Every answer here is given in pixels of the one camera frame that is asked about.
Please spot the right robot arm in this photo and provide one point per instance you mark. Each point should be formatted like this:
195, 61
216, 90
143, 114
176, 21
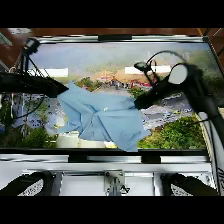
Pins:
200, 93

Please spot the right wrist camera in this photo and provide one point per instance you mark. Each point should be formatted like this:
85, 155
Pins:
141, 65

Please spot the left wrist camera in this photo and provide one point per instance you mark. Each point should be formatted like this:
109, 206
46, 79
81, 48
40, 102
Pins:
31, 45

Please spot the silver frame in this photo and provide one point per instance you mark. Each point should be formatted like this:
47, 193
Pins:
100, 166

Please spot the light blue shirt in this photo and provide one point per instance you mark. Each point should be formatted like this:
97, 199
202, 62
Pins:
103, 116

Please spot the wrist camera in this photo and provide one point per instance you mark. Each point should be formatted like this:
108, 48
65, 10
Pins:
141, 65
31, 45

